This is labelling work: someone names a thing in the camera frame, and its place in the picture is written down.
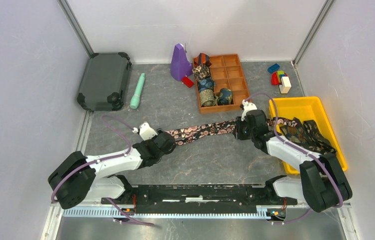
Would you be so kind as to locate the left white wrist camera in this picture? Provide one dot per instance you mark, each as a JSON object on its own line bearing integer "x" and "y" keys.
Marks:
{"x": 145, "y": 131}

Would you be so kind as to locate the black pink rose tie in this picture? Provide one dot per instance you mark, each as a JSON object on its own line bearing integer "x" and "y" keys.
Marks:
{"x": 190, "y": 134}

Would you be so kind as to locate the small red block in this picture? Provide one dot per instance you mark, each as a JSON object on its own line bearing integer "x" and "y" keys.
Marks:
{"x": 187, "y": 82}

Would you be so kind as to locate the dark paisley ties in bin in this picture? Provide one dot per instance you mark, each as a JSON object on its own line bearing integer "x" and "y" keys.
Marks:
{"x": 305, "y": 134}

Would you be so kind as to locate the mint green flashlight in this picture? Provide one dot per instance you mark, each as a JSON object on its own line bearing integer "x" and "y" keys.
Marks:
{"x": 136, "y": 98}

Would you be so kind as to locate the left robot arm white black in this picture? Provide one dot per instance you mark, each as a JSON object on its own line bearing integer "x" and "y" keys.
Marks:
{"x": 81, "y": 178}

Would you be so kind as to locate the rolled navy gold tie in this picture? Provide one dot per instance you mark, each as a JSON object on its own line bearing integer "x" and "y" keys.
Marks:
{"x": 225, "y": 97}

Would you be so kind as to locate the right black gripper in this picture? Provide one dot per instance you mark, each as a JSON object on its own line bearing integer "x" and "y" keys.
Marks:
{"x": 237, "y": 132}

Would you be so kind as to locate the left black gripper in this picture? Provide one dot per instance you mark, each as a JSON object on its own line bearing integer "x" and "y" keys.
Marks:
{"x": 147, "y": 141}

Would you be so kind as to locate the blue toy brick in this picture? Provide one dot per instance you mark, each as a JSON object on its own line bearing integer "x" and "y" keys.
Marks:
{"x": 273, "y": 68}

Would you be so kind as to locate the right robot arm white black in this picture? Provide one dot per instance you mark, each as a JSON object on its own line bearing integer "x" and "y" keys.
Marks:
{"x": 322, "y": 183}

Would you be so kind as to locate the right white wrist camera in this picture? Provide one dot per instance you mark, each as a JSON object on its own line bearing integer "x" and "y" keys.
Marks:
{"x": 247, "y": 107}

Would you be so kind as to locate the rolled brown floral tie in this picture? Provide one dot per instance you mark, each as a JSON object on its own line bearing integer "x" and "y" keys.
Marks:
{"x": 201, "y": 71}

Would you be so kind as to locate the rolled blue patterned tie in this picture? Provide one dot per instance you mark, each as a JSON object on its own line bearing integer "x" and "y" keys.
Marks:
{"x": 205, "y": 84}

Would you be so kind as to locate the purple metronome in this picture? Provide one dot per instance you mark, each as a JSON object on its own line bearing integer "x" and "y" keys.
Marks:
{"x": 180, "y": 66}

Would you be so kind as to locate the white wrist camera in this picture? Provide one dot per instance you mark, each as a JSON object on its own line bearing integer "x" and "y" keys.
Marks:
{"x": 145, "y": 131}
{"x": 247, "y": 107}

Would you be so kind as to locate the yellow plastic bin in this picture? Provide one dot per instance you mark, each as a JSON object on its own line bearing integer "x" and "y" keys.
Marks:
{"x": 308, "y": 108}

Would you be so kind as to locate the colourful toy block stack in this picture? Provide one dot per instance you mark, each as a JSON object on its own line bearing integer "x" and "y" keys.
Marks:
{"x": 282, "y": 80}

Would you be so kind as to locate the dark green suitcase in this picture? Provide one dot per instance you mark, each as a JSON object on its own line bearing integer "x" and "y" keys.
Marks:
{"x": 104, "y": 82}

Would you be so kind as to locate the rolled orange black tie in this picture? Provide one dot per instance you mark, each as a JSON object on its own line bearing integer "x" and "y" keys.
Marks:
{"x": 202, "y": 59}

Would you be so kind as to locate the orange compartment tray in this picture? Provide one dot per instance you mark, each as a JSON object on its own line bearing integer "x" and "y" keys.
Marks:
{"x": 227, "y": 72}

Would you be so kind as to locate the aluminium rail frame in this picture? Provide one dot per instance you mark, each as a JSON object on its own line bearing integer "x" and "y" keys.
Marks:
{"x": 108, "y": 209}

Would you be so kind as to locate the rolled olive patterned tie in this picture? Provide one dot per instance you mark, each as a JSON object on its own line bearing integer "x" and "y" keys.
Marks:
{"x": 207, "y": 98}

